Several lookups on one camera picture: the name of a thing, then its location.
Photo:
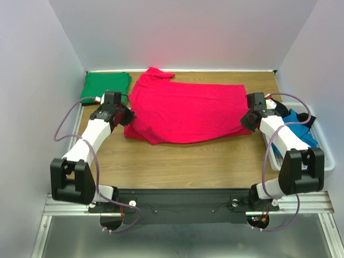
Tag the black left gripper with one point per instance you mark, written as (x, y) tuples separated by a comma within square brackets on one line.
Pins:
[(130, 116)]

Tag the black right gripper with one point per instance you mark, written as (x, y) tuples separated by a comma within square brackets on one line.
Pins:
[(247, 121)]

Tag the pink red t shirt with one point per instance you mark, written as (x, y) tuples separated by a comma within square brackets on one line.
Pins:
[(184, 113)]

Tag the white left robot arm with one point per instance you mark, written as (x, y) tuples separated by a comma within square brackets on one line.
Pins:
[(75, 176)]

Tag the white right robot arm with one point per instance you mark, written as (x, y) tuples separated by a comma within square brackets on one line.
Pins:
[(302, 169)]

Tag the folded green t shirt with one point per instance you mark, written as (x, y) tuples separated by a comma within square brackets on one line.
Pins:
[(96, 84)]

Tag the black t shirt in basket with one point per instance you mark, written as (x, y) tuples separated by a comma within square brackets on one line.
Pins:
[(289, 115)]

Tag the blue t shirt in basket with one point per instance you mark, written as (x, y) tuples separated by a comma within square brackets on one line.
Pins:
[(302, 131)]

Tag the white plastic laundry basket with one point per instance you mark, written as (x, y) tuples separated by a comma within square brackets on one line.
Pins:
[(276, 160)]

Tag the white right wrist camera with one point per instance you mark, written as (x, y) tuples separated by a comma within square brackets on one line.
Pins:
[(270, 103)]

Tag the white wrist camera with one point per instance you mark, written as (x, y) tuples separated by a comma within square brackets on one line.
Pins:
[(270, 103), (100, 100)]

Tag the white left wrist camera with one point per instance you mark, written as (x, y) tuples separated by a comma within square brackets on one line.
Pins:
[(100, 100)]

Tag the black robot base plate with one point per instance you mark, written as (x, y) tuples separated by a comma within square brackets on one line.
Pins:
[(182, 206)]

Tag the aluminium frame rail right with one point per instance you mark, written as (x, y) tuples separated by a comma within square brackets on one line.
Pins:
[(320, 203)]

